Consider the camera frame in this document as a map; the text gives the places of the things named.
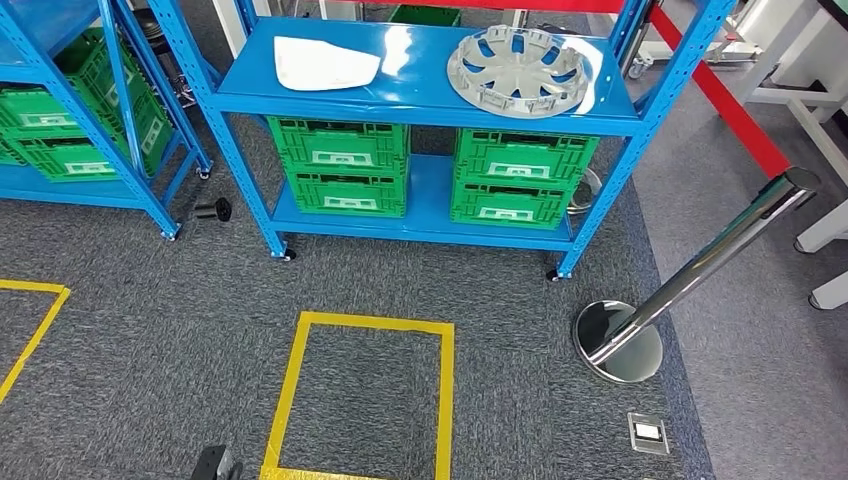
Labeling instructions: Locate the silver plastic wheel hubcap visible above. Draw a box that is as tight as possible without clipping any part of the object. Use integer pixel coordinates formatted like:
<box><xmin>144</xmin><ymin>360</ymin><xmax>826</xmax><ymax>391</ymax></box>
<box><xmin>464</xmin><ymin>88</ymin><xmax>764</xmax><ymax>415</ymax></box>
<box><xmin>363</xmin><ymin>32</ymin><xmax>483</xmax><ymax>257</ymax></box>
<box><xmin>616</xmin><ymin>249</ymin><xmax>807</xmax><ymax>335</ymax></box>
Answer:
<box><xmin>447</xmin><ymin>25</ymin><xmax>593</xmax><ymax>119</ymax></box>

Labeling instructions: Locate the blue metal shelf rack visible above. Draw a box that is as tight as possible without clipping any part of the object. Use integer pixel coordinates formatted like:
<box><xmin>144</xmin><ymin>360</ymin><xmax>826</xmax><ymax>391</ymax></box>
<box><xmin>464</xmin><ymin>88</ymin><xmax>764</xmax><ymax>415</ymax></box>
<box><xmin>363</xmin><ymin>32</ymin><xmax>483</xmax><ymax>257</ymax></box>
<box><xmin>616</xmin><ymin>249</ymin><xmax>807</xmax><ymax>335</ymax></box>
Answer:
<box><xmin>145</xmin><ymin>0</ymin><xmax>738</xmax><ymax>282</ymax></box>
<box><xmin>0</xmin><ymin>0</ymin><xmax>213</xmax><ymax>241</ymax></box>

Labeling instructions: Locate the white plastic cover part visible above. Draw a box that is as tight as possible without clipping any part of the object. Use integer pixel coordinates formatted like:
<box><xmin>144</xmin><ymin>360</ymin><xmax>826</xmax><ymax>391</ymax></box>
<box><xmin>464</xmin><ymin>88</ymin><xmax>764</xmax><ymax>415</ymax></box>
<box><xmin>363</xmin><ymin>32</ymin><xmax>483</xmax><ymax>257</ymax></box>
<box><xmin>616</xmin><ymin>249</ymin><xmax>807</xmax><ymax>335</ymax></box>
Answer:
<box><xmin>273</xmin><ymin>35</ymin><xmax>382</xmax><ymax>93</ymax></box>

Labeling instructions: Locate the white workbench with green top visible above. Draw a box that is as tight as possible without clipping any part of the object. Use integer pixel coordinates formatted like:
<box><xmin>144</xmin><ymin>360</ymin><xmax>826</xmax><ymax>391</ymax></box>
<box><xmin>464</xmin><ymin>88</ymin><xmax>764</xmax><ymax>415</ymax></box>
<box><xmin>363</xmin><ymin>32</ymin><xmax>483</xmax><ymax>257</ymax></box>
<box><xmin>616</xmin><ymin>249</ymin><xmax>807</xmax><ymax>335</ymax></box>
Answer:
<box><xmin>728</xmin><ymin>0</ymin><xmax>848</xmax><ymax>313</ymax></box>

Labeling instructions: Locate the yellow floor tape square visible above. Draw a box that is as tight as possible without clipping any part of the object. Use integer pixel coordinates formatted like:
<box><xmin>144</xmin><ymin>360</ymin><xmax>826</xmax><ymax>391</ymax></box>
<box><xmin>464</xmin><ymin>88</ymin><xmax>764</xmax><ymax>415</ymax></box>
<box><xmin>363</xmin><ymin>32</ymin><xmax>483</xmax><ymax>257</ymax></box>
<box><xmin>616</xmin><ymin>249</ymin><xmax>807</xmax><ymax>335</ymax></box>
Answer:
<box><xmin>259</xmin><ymin>311</ymin><xmax>456</xmax><ymax>480</ymax></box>

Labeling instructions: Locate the chrome stanchion base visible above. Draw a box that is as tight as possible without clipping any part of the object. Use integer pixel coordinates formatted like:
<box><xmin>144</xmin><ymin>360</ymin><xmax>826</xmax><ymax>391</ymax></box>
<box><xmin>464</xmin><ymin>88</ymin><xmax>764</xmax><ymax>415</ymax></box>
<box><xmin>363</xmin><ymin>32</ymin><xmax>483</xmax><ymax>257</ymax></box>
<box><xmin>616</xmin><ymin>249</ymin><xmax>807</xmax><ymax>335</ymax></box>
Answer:
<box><xmin>567</xmin><ymin>167</ymin><xmax>604</xmax><ymax>217</ymax></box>

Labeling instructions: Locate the black spool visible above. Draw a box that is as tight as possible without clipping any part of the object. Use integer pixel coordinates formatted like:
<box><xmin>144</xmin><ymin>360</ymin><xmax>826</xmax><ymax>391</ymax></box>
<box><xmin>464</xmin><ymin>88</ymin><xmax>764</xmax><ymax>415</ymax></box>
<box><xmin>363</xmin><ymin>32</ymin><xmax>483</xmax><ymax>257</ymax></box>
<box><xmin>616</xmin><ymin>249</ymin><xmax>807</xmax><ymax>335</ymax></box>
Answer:
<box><xmin>193</xmin><ymin>197</ymin><xmax>233</xmax><ymax>223</ymax></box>

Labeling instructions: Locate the red barrier belt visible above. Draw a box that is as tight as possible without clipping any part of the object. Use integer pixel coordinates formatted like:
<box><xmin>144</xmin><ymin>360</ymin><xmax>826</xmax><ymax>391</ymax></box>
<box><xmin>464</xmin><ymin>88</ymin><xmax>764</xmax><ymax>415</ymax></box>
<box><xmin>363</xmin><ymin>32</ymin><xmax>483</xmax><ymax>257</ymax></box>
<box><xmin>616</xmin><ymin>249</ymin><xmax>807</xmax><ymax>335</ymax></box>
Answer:
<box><xmin>647</xmin><ymin>5</ymin><xmax>793</xmax><ymax>179</ymax></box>
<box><xmin>344</xmin><ymin>0</ymin><xmax>627</xmax><ymax>15</ymax></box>

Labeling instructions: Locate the white table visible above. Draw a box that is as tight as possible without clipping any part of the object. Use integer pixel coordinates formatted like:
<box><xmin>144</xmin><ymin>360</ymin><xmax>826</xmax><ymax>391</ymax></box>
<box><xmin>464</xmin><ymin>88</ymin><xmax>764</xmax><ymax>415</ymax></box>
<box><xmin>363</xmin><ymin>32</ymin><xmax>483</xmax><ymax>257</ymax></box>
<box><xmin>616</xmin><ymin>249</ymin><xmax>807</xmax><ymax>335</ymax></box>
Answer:
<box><xmin>316</xmin><ymin>0</ymin><xmax>531</xmax><ymax>29</ymax></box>

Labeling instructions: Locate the white cabinet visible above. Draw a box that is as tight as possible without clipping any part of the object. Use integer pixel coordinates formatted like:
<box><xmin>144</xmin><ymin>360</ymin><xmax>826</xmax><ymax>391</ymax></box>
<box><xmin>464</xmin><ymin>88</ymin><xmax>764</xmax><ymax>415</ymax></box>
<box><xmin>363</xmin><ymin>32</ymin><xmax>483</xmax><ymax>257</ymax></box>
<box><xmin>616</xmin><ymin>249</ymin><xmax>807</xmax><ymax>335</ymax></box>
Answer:
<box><xmin>211</xmin><ymin>0</ymin><xmax>273</xmax><ymax>60</ymax></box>

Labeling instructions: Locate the open steel floor socket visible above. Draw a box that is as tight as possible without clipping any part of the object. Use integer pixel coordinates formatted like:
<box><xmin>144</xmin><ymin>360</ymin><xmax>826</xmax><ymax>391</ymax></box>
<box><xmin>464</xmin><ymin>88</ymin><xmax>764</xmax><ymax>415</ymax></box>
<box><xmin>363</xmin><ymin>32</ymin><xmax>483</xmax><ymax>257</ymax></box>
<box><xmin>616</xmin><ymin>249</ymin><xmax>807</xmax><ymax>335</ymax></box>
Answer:
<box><xmin>627</xmin><ymin>411</ymin><xmax>670</xmax><ymax>456</ymax></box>

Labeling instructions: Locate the white cart with casters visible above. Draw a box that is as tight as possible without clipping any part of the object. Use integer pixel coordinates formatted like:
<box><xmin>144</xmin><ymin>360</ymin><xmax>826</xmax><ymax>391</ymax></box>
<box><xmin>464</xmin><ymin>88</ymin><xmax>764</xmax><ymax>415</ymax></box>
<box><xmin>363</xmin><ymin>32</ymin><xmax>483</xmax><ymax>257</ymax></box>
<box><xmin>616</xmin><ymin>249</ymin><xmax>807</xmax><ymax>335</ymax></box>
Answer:
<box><xmin>625</xmin><ymin>36</ymin><xmax>763</xmax><ymax>81</ymax></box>

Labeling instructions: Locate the black stool with chrome base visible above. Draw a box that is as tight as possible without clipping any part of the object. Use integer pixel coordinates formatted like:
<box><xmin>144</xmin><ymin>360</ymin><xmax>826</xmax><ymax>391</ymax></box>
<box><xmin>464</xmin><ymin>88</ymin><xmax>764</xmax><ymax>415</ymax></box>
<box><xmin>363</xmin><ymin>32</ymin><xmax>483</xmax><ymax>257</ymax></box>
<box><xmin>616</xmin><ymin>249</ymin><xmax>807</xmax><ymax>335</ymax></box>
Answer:
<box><xmin>132</xmin><ymin>6</ymin><xmax>199</xmax><ymax>111</ymax></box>

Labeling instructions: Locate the chrome stanchion post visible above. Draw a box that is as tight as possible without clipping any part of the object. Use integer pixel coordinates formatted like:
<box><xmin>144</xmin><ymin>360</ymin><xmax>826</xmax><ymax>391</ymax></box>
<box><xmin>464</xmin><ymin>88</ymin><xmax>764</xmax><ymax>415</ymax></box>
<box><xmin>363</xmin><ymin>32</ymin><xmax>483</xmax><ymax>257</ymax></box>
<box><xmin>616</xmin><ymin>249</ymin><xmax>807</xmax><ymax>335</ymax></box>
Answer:
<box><xmin>572</xmin><ymin>166</ymin><xmax>821</xmax><ymax>386</ymax></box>

